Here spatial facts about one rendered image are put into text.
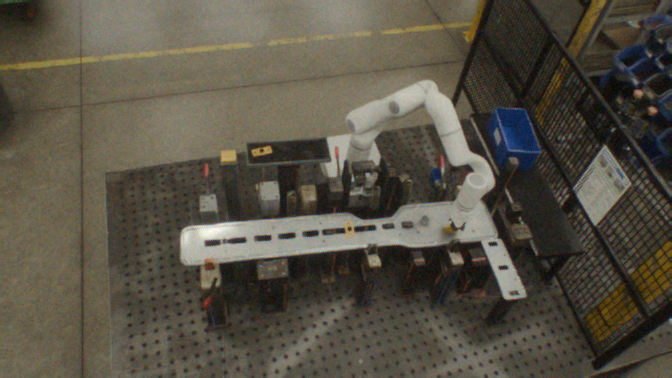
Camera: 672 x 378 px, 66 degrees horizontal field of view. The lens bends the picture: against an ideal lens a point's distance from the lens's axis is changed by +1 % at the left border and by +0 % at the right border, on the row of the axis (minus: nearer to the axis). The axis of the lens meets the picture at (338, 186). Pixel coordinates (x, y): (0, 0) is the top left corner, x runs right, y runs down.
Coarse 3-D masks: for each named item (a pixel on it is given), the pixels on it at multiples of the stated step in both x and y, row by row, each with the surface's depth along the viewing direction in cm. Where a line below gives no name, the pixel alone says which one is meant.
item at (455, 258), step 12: (444, 252) 220; (456, 252) 217; (444, 264) 222; (456, 264) 213; (444, 276) 222; (456, 276) 221; (432, 288) 238; (444, 288) 230; (432, 300) 239; (444, 300) 237
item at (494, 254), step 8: (488, 240) 228; (496, 240) 228; (488, 248) 225; (496, 248) 225; (504, 248) 226; (488, 256) 222; (496, 256) 223; (504, 256) 223; (496, 264) 220; (504, 264) 221; (512, 264) 221; (496, 272) 218; (504, 272) 218; (512, 272) 218; (496, 280) 216; (504, 280) 216; (512, 280) 216; (520, 280) 216; (504, 288) 213; (512, 288) 213; (520, 288) 214; (504, 296) 211; (512, 296) 211; (520, 296) 212
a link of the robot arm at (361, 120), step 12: (396, 96) 207; (408, 96) 207; (420, 96) 209; (360, 108) 244; (372, 108) 233; (384, 108) 224; (396, 108) 207; (408, 108) 207; (348, 120) 242; (360, 120) 238; (372, 120) 235; (384, 120) 232; (360, 132) 242
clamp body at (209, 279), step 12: (216, 264) 200; (204, 276) 196; (216, 276) 197; (204, 288) 194; (216, 288) 195; (204, 300) 200; (216, 300) 202; (216, 312) 212; (228, 312) 226; (216, 324) 220
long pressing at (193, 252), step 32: (224, 224) 219; (256, 224) 221; (288, 224) 222; (320, 224) 224; (416, 224) 229; (448, 224) 231; (480, 224) 233; (192, 256) 208; (224, 256) 209; (256, 256) 211
